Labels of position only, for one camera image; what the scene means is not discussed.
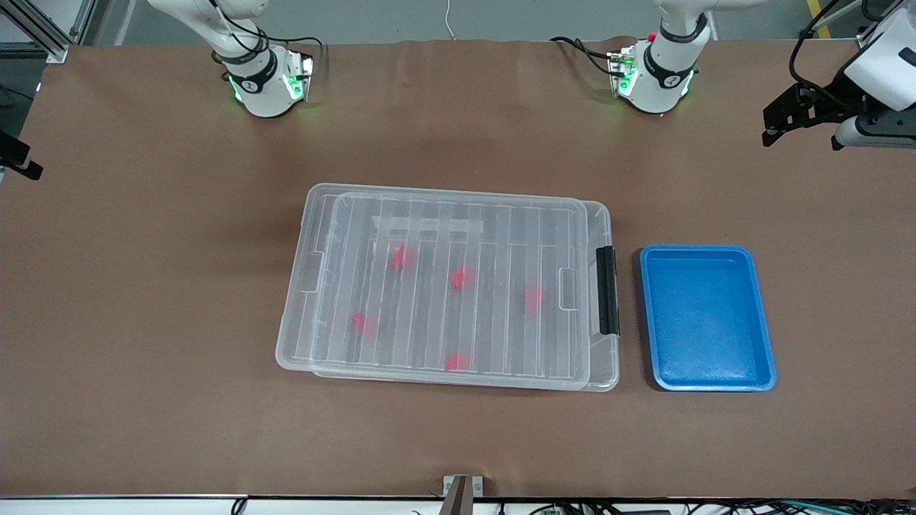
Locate clear plastic box lid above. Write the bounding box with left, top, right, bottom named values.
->
left=275, top=182, right=593, bottom=391

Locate blue plastic tray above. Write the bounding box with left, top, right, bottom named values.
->
left=639, top=245, right=779, bottom=393

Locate black left arm base cable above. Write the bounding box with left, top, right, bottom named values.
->
left=550, top=36, right=625, bottom=77

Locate brown table mat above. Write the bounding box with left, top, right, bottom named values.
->
left=0, top=38, right=916, bottom=500

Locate black arm base cable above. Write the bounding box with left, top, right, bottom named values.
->
left=208, top=0, right=327, bottom=72
left=550, top=36, right=625, bottom=77

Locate grey metal bracket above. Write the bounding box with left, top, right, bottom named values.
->
left=442, top=475, right=484, bottom=499

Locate black right arm base cable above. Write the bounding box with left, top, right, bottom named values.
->
left=208, top=0, right=327, bottom=72

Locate aluminium frame profile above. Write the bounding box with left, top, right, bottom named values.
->
left=855, top=18, right=888, bottom=52
left=0, top=0, right=98, bottom=64

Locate clear plastic storage box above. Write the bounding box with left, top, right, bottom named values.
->
left=306, top=187, right=620, bottom=393

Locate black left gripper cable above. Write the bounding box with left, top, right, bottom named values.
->
left=789, top=0, right=849, bottom=88

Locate brown upright bar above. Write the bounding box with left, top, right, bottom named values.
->
left=439, top=478, right=474, bottom=515

